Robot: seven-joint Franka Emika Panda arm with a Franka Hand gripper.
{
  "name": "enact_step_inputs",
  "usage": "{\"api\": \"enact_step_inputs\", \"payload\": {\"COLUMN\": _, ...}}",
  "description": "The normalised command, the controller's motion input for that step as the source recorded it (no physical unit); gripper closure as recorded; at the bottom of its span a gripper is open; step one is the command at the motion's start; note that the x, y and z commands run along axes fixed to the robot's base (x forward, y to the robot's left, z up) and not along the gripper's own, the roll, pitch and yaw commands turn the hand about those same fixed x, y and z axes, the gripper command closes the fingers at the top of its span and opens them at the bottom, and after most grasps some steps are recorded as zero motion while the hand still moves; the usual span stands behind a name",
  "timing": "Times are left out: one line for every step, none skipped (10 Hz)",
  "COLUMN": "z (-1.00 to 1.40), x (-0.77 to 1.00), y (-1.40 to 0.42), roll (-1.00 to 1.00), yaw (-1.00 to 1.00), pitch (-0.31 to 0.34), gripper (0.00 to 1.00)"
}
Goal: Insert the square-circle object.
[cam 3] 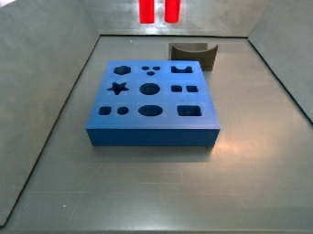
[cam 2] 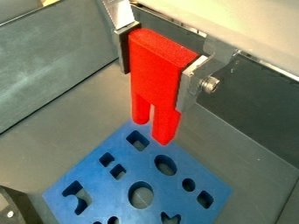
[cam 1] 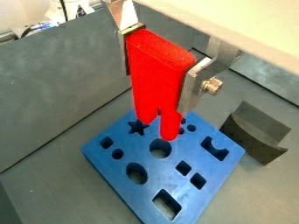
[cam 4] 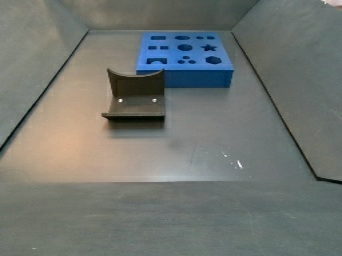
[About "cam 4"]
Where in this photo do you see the black curved holder stand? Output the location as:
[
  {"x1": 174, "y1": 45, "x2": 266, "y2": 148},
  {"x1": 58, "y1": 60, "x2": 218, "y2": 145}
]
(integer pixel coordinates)
[{"x1": 102, "y1": 69, "x2": 166, "y2": 120}]

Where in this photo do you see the blue shape sorter block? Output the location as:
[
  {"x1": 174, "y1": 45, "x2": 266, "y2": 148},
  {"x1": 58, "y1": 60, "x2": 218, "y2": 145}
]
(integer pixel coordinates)
[{"x1": 137, "y1": 32, "x2": 234, "y2": 88}]

